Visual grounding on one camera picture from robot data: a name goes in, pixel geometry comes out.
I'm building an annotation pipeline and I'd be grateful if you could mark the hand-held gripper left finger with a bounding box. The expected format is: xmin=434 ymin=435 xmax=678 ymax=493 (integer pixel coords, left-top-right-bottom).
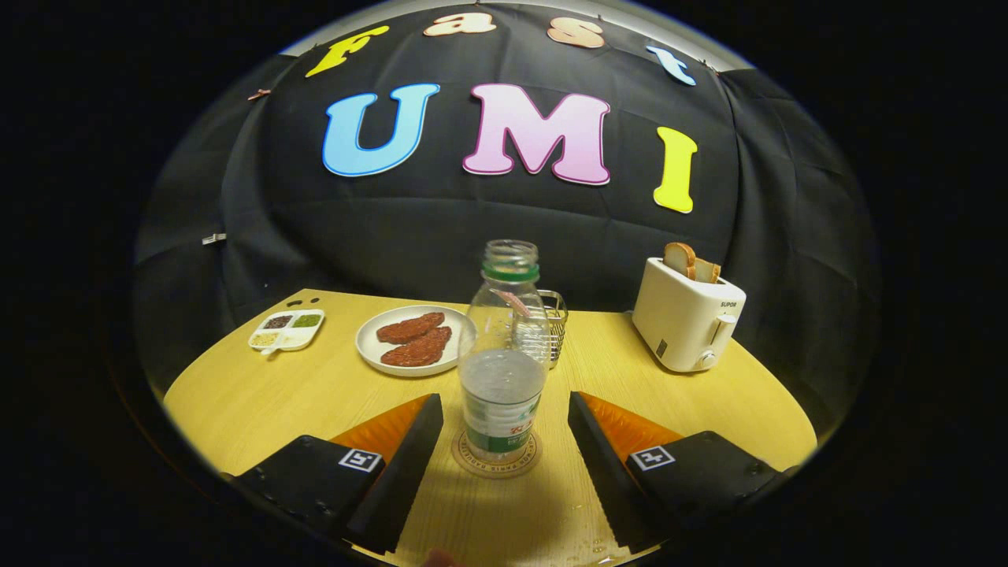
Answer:
xmin=228 ymin=393 xmax=445 ymax=556

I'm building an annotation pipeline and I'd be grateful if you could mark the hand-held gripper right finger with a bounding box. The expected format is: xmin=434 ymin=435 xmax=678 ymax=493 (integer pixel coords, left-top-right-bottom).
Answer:
xmin=567 ymin=391 xmax=800 ymax=554

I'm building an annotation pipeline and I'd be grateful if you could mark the round cork coaster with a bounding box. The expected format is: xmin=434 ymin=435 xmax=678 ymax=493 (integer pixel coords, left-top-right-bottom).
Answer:
xmin=451 ymin=425 xmax=543 ymax=480

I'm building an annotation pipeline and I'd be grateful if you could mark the clear plastic juice bottle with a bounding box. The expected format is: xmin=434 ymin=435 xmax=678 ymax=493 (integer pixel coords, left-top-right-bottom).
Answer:
xmin=458 ymin=239 xmax=552 ymax=464

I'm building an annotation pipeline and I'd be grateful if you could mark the brown meat patty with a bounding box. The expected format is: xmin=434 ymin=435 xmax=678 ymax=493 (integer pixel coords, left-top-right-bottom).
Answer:
xmin=376 ymin=312 xmax=447 ymax=345
xmin=380 ymin=326 xmax=453 ymax=369

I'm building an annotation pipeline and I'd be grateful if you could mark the white round plate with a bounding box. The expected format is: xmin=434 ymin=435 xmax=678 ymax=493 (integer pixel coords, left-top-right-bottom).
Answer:
xmin=355 ymin=305 xmax=476 ymax=378

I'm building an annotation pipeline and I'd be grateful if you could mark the wooden table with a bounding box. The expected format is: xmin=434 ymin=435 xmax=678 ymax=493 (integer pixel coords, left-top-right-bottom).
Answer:
xmin=161 ymin=288 xmax=820 ymax=567

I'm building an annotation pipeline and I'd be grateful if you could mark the white toaster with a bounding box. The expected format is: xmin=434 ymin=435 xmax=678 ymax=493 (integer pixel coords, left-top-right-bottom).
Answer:
xmin=632 ymin=257 xmax=747 ymax=373

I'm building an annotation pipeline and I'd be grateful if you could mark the white divided condiment tray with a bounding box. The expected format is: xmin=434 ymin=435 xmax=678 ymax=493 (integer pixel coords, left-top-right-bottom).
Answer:
xmin=248 ymin=309 xmax=326 ymax=353

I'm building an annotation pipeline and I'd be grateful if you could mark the metal wire basket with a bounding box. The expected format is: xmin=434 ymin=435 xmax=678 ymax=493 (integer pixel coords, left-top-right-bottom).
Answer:
xmin=516 ymin=289 xmax=569 ymax=370

